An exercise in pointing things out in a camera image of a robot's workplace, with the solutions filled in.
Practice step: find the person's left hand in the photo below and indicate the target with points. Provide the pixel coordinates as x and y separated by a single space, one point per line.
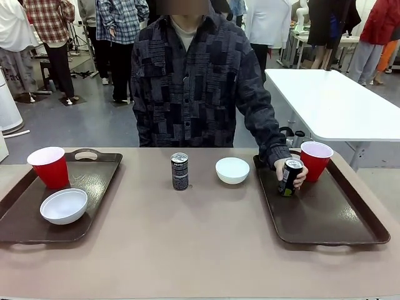
280 170

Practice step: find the black Pepsi can yellow base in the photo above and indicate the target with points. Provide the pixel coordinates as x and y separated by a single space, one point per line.
289 179

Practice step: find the red plastic cup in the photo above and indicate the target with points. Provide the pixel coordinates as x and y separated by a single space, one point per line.
315 168
51 175

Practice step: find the white plastic bowl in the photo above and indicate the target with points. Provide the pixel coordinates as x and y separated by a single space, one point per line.
64 209
232 170

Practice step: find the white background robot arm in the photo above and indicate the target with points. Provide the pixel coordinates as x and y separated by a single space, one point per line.
301 15

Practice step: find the person's left forearm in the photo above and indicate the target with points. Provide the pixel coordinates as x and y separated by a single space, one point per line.
272 140

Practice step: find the brown plastic tray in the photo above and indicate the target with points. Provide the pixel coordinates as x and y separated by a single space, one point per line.
328 218

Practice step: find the white folding table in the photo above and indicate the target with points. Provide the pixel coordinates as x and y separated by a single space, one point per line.
328 103

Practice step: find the black grey Pepsi can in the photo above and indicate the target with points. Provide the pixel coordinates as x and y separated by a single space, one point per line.
179 175

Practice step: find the person in dark patchwork shirt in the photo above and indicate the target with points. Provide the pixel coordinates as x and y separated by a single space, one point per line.
187 93

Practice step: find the white background workbench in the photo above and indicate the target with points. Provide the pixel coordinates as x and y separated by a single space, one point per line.
300 39

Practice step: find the person in black dress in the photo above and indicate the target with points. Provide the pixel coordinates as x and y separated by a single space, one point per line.
322 28

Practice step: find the person in white coat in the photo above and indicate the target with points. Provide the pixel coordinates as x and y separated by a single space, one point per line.
265 22

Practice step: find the person in orange trousers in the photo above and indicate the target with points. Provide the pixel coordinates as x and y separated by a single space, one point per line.
386 56

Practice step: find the person in red jacket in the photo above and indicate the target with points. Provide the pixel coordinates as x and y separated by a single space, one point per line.
381 22

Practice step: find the person in blue plaid shirt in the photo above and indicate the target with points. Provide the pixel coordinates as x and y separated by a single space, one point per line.
115 22

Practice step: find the black tripod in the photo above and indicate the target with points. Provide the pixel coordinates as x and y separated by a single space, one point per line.
78 40

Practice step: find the person in grey hoodie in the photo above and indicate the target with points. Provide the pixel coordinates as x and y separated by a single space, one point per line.
88 12

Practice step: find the black stool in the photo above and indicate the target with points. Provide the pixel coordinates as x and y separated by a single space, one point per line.
47 67

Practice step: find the white tube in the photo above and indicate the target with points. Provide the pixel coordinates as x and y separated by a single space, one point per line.
15 133

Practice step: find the white round appliance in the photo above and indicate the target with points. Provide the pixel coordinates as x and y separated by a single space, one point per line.
9 103

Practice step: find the person in red plaid shirt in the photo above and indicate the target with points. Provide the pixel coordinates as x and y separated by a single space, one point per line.
47 15

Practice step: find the person in white shirt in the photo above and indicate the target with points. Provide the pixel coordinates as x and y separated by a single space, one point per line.
12 28

